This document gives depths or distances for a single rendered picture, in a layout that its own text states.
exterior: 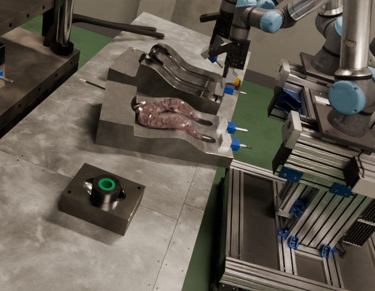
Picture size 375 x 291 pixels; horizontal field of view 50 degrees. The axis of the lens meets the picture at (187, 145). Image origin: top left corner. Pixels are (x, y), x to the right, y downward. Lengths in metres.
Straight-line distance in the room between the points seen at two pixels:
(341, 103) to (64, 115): 0.97
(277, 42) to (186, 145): 2.62
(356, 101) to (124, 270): 0.87
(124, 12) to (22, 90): 2.40
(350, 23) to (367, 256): 1.48
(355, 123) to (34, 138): 1.12
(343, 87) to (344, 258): 1.24
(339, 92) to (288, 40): 2.56
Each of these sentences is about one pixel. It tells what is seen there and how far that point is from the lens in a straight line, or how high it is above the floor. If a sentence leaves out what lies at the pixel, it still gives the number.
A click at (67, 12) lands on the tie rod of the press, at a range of 1.89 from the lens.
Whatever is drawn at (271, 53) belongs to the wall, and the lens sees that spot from 3.98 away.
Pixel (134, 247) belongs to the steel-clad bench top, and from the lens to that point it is 1.18.
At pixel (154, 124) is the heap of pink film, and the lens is 1.46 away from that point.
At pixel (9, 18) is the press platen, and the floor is 1.04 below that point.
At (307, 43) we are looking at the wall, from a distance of 3.98.
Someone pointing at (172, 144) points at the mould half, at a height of 0.86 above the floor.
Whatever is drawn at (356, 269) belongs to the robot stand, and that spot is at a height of 0.21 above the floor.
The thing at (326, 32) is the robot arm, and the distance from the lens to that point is 2.04.
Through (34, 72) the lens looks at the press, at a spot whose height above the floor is 0.78.
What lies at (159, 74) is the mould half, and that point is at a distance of 1.72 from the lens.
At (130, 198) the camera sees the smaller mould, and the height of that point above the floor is 0.87.
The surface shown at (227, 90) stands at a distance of 1.73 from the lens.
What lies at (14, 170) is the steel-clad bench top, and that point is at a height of 0.80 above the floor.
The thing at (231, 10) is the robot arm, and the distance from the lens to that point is 1.90.
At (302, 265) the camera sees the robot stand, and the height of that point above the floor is 0.21.
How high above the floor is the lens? 1.73
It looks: 36 degrees down
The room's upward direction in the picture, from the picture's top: 20 degrees clockwise
